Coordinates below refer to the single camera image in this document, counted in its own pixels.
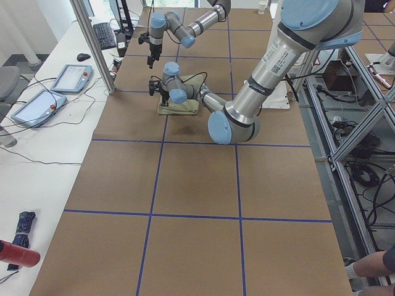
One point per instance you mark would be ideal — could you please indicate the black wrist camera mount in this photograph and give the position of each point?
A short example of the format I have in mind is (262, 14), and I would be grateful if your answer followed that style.
(154, 87)
(144, 38)

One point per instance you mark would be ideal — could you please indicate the folded dark blue umbrella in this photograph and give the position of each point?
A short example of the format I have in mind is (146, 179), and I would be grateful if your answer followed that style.
(21, 234)

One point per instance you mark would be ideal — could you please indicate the near teach pendant tablet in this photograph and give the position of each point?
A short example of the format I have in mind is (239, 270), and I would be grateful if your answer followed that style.
(39, 109)

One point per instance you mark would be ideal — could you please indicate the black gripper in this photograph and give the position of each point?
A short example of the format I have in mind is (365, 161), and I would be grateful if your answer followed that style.
(153, 49)
(164, 93)

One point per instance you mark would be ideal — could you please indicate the paper cup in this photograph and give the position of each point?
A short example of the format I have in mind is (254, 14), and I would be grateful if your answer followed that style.
(262, 7)

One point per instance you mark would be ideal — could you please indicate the olive green long-sleeve shirt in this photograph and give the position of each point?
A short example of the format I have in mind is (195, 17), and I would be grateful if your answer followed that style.
(185, 103)

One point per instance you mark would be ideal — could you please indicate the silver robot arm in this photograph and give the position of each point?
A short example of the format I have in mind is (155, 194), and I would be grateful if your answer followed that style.
(186, 35)
(304, 26)

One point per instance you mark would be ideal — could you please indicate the red cylindrical bottle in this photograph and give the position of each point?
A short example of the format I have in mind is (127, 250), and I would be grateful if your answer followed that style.
(17, 255)

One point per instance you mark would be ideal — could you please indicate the person legs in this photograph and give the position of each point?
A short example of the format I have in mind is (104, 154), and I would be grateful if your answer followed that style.
(374, 265)

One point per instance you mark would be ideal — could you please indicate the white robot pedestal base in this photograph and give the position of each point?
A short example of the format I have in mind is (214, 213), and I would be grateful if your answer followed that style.
(279, 97)

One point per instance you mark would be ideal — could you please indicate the black keyboard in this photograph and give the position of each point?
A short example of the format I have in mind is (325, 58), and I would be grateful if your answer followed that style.
(104, 35)

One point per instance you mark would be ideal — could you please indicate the black computer mouse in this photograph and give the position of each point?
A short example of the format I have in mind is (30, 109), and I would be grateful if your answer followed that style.
(82, 57)

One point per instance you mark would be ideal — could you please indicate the far teach pendant tablet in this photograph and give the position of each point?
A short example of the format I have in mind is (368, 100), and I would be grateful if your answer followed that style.
(72, 79)

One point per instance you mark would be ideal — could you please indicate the teach pendant tablet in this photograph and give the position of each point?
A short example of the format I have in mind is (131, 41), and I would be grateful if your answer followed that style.
(72, 79)
(39, 109)

